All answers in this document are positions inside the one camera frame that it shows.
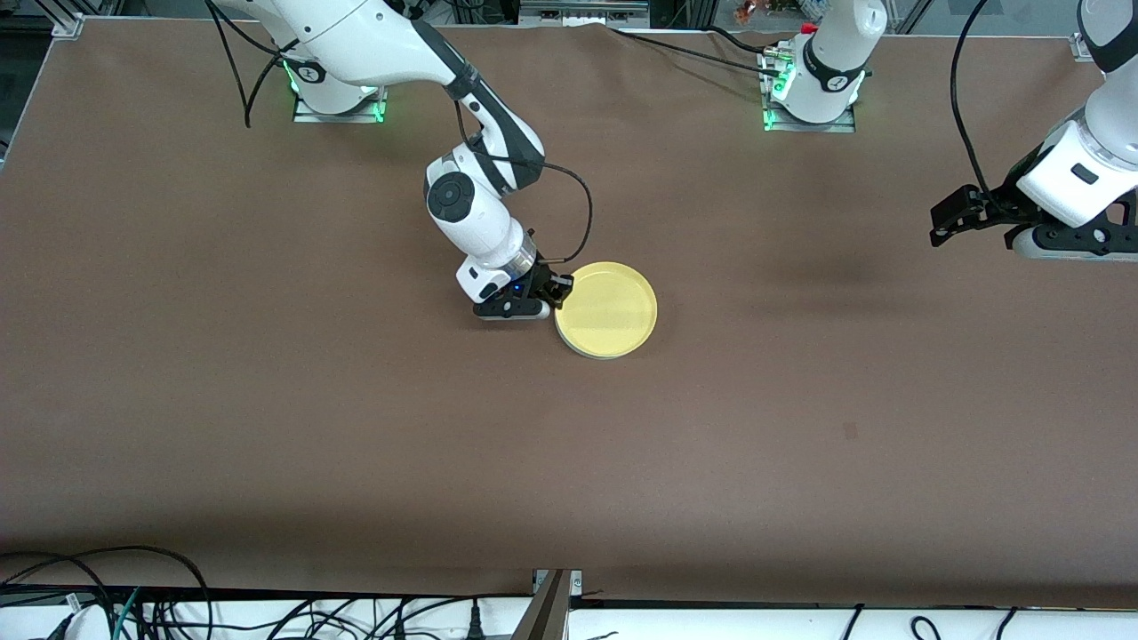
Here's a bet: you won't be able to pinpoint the yellow round plate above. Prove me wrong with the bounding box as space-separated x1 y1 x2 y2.
555 261 659 357

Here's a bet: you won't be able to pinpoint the pale green plate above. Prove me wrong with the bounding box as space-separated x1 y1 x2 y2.
554 307 661 362

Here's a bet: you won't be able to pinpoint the table cover sheet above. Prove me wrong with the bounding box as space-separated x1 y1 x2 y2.
0 20 1138 598

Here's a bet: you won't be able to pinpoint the colourful small objects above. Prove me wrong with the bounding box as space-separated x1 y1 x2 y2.
733 0 806 24

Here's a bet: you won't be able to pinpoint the aluminium support beam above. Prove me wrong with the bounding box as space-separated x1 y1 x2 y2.
511 569 584 640

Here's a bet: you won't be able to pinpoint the white lower shelf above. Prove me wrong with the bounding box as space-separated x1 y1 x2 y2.
0 594 1138 640

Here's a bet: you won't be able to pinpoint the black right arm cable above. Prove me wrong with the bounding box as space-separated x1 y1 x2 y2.
204 0 595 265

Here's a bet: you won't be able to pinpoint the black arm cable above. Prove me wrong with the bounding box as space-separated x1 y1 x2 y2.
950 0 1015 220
204 0 595 265

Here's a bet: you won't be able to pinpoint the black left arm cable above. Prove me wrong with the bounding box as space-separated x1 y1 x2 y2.
950 0 1015 220

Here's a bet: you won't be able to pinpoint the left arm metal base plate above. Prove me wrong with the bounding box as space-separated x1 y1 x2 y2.
762 49 860 135

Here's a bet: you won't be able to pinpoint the long black base cable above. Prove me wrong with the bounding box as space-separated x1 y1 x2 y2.
607 25 785 77

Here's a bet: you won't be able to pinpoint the grey metal bracket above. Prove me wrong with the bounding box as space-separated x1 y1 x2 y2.
518 0 652 28

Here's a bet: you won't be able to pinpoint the short black base cable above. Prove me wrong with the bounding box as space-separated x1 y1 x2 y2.
707 25 785 56

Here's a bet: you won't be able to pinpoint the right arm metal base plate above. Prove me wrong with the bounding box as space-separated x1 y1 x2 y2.
292 84 387 124

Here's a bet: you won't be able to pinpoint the black looping cable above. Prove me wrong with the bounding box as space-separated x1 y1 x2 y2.
0 544 212 640
0 551 121 640

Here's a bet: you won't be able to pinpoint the green cable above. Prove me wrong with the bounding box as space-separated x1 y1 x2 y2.
110 587 144 640

